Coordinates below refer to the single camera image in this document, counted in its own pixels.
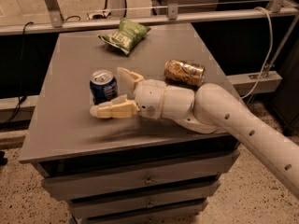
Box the middle drawer knob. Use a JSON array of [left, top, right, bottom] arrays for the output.
[[146, 201, 154, 208]]

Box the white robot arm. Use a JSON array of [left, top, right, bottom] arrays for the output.
[[90, 67, 299, 198]]

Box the drawer knob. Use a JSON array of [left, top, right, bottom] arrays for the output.
[[145, 175, 154, 186], [146, 201, 154, 208]]

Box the blue pepsi can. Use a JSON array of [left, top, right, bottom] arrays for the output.
[[90, 70, 118, 105]]

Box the grey drawer cabinet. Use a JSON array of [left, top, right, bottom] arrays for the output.
[[20, 23, 239, 224]]

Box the green chip bag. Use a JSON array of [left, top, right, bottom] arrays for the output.
[[98, 18, 150, 55]]

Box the gold crushed can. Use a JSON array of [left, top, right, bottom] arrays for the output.
[[164, 60, 206, 87]]

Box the top drawer knob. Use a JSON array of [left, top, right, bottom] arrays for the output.
[[145, 175, 154, 186]]

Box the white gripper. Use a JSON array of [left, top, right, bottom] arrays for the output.
[[90, 67, 166, 119]]

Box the white cable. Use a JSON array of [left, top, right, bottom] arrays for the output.
[[241, 7, 275, 101]]

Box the black cable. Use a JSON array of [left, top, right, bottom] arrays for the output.
[[0, 21, 35, 133]]

